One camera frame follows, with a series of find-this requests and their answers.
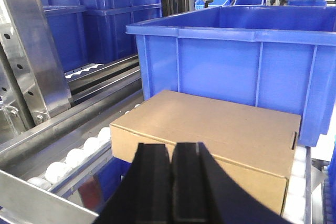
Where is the white roller track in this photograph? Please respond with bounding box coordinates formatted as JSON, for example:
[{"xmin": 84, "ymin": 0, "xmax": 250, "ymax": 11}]
[{"xmin": 27, "ymin": 126, "xmax": 113, "ymax": 191}]

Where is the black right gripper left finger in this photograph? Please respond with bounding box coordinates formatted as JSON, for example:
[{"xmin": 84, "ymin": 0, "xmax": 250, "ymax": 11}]
[{"xmin": 94, "ymin": 143, "xmax": 172, "ymax": 223}]

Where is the large blue crate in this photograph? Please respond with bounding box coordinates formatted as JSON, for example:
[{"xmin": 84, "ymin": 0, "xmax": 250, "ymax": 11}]
[{"xmin": 126, "ymin": 5, "xmax": 335, "ymax": 147}]

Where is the dark blue crate left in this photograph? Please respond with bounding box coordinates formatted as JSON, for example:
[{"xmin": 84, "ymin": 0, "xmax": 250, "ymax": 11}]
[{"xmin": 41, "ymin": 0, "xmax": 161, "ymax": 72}]

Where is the perforated steel shelf upright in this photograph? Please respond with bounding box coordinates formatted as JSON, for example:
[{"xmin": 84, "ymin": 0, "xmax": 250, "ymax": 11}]
[{"xmin": 1, "ymin": 0, "xmax": 71, "ymax": 125}]

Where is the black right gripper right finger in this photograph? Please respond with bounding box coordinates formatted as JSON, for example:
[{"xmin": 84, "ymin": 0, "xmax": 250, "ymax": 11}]
[{"xmin": 172, "ymin": 142, "xmax": 287, "ymax": 223}]

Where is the tan cardboard box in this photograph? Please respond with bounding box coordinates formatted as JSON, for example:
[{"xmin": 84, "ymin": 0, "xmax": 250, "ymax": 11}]
[{"xmin": 110, "ymin": 90, "xmax": 301, "ymax": 215}]

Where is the steel front shelf rail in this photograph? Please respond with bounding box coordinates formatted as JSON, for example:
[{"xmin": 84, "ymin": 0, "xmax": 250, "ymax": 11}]
[{"xmin": 1, "ymin": 171, "xmax": 98, "ymax": 223}]

